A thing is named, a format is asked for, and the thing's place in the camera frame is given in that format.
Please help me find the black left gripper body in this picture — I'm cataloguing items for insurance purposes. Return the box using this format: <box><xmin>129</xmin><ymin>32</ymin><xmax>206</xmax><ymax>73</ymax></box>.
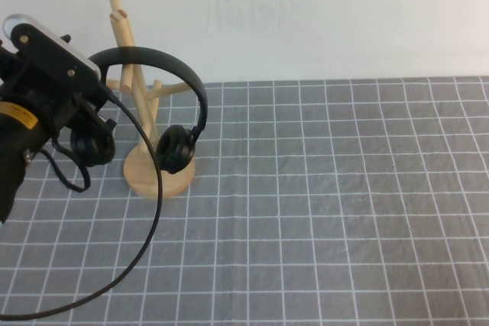
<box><xmin>0</xmin><ymin>49</ymin><xmax>115</xmax><ymax>140</ymax></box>

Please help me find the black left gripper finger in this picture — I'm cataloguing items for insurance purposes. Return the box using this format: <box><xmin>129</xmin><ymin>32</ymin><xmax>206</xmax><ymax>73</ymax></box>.
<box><xmin>77</xmin><ymin>102</ymin><xmax>118</xmax><ymax>137</ymax></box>

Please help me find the black over-ear headphones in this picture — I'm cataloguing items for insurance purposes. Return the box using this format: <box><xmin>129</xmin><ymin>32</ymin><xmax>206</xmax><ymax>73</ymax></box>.
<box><xmin>70</xmin><ymin>46</ymin><xmax>209</xmax><ymax>175</ymax></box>

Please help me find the wooden tree headphone stand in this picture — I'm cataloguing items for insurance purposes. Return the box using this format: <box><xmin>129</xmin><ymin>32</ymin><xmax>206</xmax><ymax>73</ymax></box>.
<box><xmin>105</xmin><ymin>0</ymin><xmax>197</xmax><ymax>201</ymax></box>

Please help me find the grey white-grid tablecloth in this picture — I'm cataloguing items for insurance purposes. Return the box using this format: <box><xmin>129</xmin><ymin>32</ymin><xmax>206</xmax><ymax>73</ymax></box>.
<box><xmin>0</xmin><ymin>76</ymin><xmax>489</xmax><ymax>326</ymax></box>

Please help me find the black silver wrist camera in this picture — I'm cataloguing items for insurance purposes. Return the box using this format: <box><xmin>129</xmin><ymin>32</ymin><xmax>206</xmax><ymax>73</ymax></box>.
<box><xmin>2</xmin><ymin>13</ymin><xmax>103</xmax><ymax>92</ymax></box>

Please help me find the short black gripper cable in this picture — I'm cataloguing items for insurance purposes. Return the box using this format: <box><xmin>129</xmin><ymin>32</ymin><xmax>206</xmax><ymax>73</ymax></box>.
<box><xmin>37</xmin><ymin>137</ymin><xmax>92</xmax><ymax>194</ymax></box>

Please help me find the long black camera cable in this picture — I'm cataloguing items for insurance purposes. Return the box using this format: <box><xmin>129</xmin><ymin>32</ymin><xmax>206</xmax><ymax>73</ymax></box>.
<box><xmin>0</xmin><ymin>87</ymin><xmax>166</xmax><ymax>322</ymax></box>

